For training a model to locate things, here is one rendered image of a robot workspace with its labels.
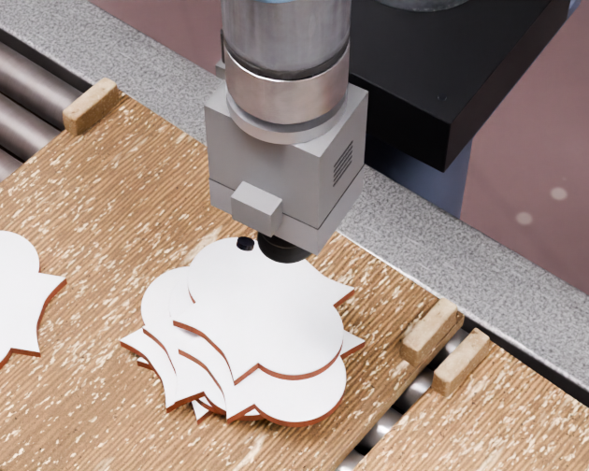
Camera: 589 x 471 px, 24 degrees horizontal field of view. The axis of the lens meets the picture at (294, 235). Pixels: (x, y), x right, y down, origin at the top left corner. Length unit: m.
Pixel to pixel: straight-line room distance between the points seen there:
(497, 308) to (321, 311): 0.18
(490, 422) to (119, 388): 0.30
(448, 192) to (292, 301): 0.55
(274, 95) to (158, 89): 0.56
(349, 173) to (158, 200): 0.37
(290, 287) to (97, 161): 0.25
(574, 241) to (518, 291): 1.19
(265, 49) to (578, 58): 1.94
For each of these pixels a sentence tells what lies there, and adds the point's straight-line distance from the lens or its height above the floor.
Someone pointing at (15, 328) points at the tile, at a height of 0.95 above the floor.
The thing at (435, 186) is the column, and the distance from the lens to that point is 1.58.
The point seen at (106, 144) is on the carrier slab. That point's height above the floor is 0.94.
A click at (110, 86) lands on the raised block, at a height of 0.96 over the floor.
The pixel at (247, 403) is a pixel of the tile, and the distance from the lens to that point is 1.06.
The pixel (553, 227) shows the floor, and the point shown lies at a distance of 2.41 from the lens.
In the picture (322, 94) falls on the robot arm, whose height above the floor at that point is 1.31.
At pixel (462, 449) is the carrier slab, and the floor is 0.94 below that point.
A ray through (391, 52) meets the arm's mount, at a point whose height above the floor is 0.95.
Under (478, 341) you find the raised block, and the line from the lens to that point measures 1.12.
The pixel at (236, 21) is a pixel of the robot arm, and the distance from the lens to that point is 0.77.
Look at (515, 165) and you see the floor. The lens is 2.48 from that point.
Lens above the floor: 1.91
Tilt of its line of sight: 54 degrees down
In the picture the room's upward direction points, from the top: straight up
